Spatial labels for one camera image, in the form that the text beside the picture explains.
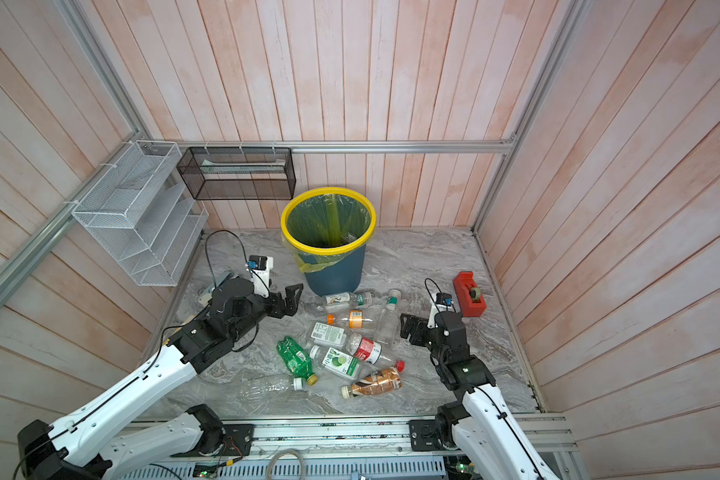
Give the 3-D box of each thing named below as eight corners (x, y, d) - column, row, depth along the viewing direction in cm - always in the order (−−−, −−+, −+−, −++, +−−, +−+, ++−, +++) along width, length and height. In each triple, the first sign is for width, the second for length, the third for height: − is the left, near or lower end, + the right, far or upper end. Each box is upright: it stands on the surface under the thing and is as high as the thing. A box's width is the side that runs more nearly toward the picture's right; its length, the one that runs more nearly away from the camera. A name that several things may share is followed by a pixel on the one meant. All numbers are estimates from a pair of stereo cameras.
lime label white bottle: (307, 361, 88) (306, 356, 85) (315, 345, 91) (314, 340, 88) (356, 381, 84) (356, 377, 81) (362, 365, 87) (363, 360, 84)
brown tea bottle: (343, 402, 80) (342, 397, 76) (340, 383, 84) (339, 377, 79) (400, 390, 82) (403, 384, 78) (395, 372, 86) (397, 365, 81)
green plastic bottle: (307, 392, 83) (305, 387, 79) (276, 351, 90) (273, 345, 87) (323, 377, 85) (322, 372, 82) (292, 339, 93) (289, 332, 89)
